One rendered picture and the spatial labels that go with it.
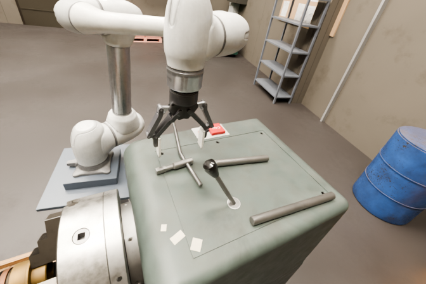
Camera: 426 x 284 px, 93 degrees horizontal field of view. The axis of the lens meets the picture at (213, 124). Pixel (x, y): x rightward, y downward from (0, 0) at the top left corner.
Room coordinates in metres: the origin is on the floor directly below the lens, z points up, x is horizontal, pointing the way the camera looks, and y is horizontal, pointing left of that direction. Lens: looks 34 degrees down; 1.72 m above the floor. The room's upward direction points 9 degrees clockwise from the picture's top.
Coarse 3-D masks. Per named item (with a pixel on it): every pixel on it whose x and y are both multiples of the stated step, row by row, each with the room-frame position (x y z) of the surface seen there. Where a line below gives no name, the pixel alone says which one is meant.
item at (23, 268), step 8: (16, 264) 0.18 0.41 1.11; (24, 264) 0.18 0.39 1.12; (48, 264) 0.20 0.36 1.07; (0, 272) 0.16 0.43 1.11; (8, 272) 0.16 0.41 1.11; (16, 272) 0.16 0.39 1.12; (24, 272) 0.16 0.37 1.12; (32, 272) 0.17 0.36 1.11; (40, 272) 0.17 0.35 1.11; (48, 272) 0.19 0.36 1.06; (0, 280) 0.14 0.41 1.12; (8, 280) 0.15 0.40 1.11; (16, 280) 0.15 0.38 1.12; (24, 280) 0.15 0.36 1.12; (32, 280) 0.16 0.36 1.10; (40, 280) 0.16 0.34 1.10
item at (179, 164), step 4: (180, 160) 0.44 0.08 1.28; (184, 160) 0.44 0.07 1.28; (188, 160) 0.45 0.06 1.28; (192, 160) 0.45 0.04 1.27; (172, 164) 0.42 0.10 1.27; (176, 164) 0.43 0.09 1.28; (180, 164) 0.43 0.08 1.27; (184, 164) 0.44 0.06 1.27; (156, 168) 0.40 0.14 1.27; (160, 168) 0.40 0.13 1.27; (164, 168) 0.41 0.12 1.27; (168, 168) 0.41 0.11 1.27; (172, 168) 0.42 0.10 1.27; (176, 168) 0.42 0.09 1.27; (156, 172) 0.39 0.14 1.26; (160, 172) 0.40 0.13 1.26
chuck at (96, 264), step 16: (64, 208) 0.27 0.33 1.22; (80, 208) 0.27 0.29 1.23; (96, 208) 0.28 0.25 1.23; (64, 224) 0.23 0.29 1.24; (80, 224) 0.23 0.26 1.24; (96, 224) 0.24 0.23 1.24; (64, 240) 0.19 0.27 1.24; (96, 240) 0.21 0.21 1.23; (64, 256) 0.17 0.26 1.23; (80, 256) 0.18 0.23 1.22; (96, 256) 0.18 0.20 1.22; (64, 272) 0.15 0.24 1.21; (80, 272) 0.15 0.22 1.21; (96, 272) 0.16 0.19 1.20
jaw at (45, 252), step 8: (48, 216) 0.26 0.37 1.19; (56, 216) 0.26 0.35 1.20; (48, 224) 0.24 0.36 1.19; (56, 224) 0.25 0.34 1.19; (48, 232) 0.23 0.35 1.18; (56, 232) 0.24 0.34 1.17; (40, 240) 0.21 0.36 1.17; (48, 240) 0.22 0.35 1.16; (40, 248) 0.20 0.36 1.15; (48, 248) 0.21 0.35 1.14; (32, 256) 0.19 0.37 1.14; (40, 256) 0.19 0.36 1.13; (48, 256) 0.20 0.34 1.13; (32, 264) 0.18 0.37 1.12; (40, 264) 0.18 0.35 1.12
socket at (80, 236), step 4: (84, 228) 0.23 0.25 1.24; (76, 232) 0.21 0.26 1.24; (80, 232) 0.22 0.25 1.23; (84, 232) 0.22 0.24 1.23; (88, 232) 0.22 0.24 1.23; (76, 236) 0.21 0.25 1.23; (80, 236) 0.22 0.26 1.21; (84, 236) 0.22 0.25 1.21; (88, 236) 0.21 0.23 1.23; (72, 240) 0.20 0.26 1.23; (76, 240) 0.20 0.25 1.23; (80, 240) 0.20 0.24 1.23; (84, 240) 0.20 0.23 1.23; (76, 244) 0.19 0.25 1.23; (80, 244) 0.19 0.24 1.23
